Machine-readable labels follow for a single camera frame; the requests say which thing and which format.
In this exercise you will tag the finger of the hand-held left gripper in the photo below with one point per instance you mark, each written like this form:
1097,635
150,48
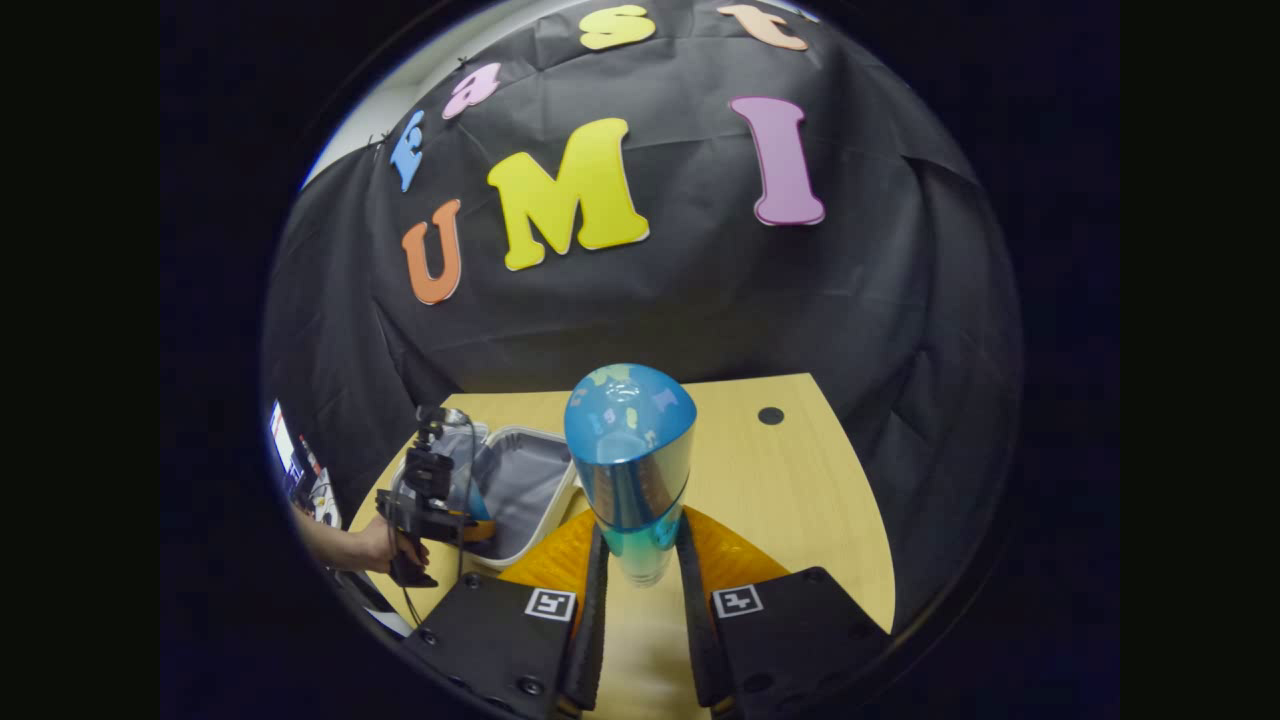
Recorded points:
482,532

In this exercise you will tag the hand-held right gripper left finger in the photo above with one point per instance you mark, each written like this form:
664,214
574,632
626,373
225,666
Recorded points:
588,640

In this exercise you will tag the white suitcase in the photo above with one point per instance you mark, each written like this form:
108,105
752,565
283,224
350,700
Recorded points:
530,480

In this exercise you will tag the black backdrop cloth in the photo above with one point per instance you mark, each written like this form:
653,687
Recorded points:
700,300

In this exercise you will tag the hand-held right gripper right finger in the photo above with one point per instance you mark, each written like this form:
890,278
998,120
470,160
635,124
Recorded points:
700,640

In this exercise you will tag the background equipment clutter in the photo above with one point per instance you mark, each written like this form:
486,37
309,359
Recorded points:
285,445

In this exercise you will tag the shiny blue bottle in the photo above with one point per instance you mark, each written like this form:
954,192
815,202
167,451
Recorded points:
630,450

